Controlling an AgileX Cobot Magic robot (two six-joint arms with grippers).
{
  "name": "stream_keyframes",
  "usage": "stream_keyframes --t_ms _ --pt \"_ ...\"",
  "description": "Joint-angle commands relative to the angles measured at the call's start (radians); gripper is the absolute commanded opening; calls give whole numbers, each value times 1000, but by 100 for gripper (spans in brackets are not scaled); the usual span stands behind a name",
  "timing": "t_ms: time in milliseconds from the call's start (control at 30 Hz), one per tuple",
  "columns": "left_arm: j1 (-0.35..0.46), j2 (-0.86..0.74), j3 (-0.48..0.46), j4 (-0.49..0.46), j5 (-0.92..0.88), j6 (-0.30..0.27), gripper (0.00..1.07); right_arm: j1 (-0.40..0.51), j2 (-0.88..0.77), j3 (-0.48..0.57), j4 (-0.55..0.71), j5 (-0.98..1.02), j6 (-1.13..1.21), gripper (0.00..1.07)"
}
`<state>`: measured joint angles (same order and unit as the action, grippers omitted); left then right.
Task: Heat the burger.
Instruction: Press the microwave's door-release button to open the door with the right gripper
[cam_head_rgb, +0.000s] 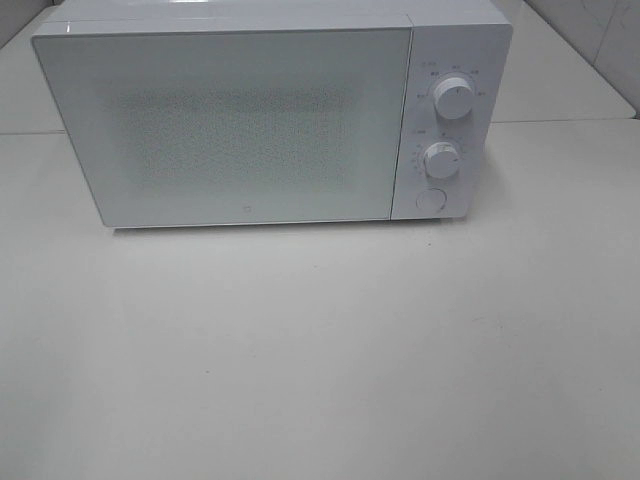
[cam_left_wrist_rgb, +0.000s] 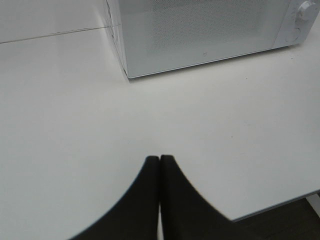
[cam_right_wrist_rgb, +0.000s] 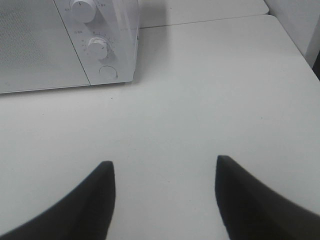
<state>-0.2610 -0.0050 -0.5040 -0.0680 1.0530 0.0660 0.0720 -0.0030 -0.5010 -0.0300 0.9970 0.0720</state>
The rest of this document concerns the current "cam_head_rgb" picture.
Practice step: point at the white round door button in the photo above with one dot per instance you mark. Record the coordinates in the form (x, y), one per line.
(431, 202)

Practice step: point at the white timer knob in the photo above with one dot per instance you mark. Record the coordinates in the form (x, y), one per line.
(441, 160)

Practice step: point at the white microwave door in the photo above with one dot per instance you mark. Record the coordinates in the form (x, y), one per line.
(235, 128)

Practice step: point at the white microwave oven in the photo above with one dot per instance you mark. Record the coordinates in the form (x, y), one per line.
(468, 38)

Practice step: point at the white power knob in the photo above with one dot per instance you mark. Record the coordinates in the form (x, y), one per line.
(453, 97)

